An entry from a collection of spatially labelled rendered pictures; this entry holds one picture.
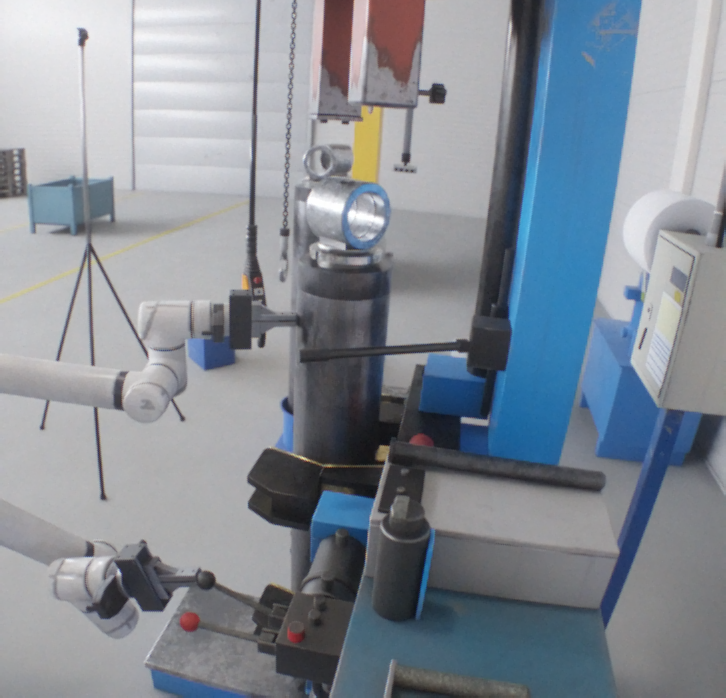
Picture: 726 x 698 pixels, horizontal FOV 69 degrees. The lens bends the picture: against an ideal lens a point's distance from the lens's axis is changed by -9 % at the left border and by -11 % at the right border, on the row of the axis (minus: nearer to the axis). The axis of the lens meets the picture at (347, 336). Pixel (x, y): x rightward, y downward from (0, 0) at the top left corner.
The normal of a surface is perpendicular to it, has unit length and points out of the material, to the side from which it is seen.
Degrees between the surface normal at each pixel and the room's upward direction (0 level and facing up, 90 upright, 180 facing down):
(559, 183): 90
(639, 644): 0
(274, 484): 0
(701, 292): 90
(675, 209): 90
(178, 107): 90
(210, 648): 0
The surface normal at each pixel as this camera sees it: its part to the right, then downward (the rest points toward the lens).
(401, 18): 0.24, 0.37
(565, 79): -0.20, 0.34
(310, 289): -0.69, 0.22
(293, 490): 0.06, -0.93
